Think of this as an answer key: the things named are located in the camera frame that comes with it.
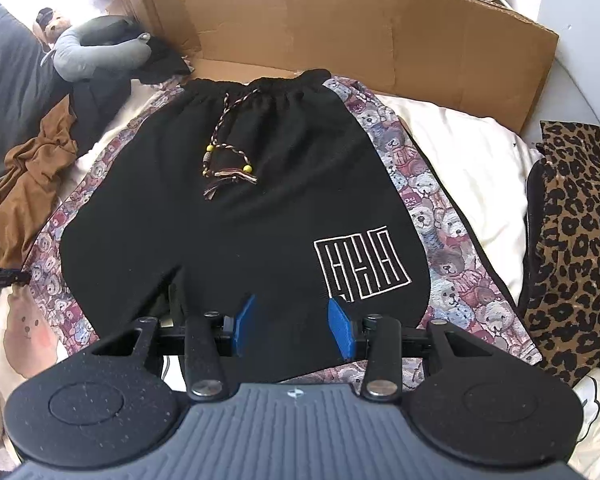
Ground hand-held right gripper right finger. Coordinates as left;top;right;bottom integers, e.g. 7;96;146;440
326;297;487;402

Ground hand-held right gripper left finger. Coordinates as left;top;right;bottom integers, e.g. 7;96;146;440
91;294;257;402

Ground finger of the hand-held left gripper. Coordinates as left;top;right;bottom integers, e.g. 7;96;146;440
0;266;32;290

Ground black shorts bear-print sides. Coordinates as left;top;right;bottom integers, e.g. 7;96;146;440
22;69;543;386

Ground brown cloth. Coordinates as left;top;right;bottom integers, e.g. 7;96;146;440
0;95;80;268

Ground dark grey cloth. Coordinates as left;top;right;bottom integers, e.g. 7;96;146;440
0;0;76;261

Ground bear printed cream blanket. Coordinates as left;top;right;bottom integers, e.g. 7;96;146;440
0;80;600;466

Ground grey neck pillow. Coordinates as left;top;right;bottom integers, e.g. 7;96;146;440
41;16;152;82

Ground leopard print cloth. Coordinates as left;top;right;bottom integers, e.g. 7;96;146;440
517;120;600;388

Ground brown teddy bear plush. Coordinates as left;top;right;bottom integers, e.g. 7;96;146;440
34;7;73;51

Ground black garment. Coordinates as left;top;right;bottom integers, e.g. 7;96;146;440
70;40;191;156

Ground open brown cardboard box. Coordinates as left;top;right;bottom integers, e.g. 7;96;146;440
107;0;560;133

